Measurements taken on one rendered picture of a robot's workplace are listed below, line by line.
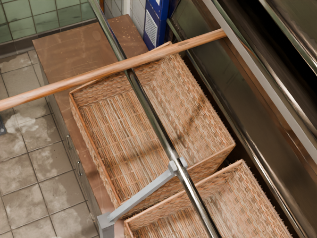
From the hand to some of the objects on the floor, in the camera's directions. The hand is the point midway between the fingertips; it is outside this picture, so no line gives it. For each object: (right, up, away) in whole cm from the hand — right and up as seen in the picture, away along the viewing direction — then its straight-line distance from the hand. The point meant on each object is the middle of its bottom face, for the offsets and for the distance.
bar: (+30, -81, +93) cm, 127 cm away
